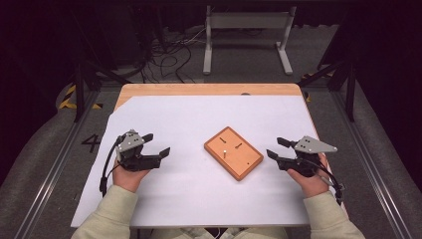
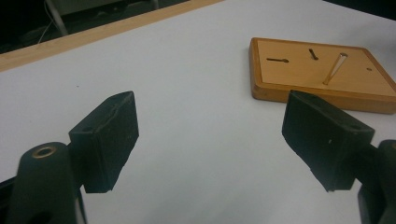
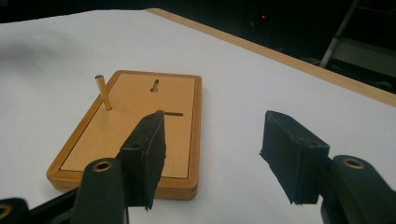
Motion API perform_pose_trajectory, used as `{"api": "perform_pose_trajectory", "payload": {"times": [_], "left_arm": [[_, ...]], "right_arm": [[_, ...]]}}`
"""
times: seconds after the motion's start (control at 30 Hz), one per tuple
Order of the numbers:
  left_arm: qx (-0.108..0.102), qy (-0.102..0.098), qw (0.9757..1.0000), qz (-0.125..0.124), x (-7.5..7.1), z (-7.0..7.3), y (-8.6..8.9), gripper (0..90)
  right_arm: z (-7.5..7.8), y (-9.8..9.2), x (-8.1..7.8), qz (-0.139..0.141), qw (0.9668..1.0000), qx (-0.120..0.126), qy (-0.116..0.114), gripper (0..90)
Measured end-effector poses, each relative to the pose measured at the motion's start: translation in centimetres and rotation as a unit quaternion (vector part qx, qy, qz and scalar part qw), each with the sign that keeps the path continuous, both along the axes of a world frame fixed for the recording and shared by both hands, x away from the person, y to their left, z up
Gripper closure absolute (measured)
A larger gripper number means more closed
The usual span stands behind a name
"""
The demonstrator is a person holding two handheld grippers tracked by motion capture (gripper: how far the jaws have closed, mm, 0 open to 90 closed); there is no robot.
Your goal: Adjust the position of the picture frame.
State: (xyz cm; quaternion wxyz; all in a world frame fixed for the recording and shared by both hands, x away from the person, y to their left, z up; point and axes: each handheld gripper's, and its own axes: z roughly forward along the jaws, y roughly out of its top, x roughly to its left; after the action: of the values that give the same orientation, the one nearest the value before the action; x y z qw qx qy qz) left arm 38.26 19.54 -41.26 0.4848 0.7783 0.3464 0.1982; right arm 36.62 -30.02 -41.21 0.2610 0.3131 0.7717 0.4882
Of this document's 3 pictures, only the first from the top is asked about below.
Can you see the white paper sheet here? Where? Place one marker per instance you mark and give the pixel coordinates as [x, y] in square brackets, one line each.
[185, 192]

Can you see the person's legs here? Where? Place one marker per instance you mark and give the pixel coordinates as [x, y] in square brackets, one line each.
[185, 234]

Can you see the person's left hand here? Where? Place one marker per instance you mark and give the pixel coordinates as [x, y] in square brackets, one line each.
[127, 179]

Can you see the metal floor rail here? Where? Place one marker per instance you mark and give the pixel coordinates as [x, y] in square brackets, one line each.
[371, 172]
[49, 172]

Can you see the person's right hand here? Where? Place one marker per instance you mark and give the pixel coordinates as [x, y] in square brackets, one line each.
[313, 186]

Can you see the wooden picture frame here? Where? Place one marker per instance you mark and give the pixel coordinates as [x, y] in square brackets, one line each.
[239, 159]

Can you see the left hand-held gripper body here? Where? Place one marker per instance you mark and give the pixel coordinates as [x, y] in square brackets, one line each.
[132, 159]

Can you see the black metal stand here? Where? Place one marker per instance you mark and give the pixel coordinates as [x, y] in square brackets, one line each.
[79, 86]
[350, 89]

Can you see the yellow black striped tape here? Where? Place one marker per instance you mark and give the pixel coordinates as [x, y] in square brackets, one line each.
[68, 99]

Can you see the white metal stand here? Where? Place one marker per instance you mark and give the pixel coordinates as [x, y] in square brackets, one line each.
[249, 20]

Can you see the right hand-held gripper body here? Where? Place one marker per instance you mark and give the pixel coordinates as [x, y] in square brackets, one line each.
[313, 145]

